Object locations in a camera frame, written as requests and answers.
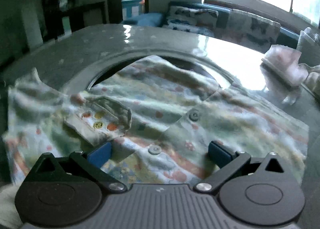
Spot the colourful patterned children's garment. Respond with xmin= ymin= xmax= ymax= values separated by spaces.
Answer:
xmin=3 ymin=55 xmax=309 ymax=185

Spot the white pillow on sofa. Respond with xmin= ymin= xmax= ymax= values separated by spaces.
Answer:
xmin=297 ymin=27 xmax=320 ymax=66

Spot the cream cloth on table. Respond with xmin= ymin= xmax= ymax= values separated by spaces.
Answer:
xmin=299 ymin=63 xmax=320 ymax=99

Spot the butterfly cushion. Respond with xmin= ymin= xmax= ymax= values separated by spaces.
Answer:
xmin=163 ymin=6 xmax=219 ymax=37
xmin=219 ymin=9 xmax=281 ymax=53

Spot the blue sofa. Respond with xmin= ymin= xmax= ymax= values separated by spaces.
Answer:
xmin=121 ymin=1 xmax=299 ymax=48

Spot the dark wooden cabinet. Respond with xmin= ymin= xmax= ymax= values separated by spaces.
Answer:
xmin=41 ymin=0 xmax=108 ymax=41

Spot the butterfly cushion left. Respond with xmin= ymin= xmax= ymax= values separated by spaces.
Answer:
xmin=163 ymin=6 xmax=219 ymax=37

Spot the butterfly cushion right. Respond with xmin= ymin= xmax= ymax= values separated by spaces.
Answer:
xmin=219 ymin=9 xmax=281 ymax=53

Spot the pink white tissue pack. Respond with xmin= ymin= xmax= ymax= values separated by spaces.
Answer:
xmin=261 ymin=45 xmax=309 ymax=87

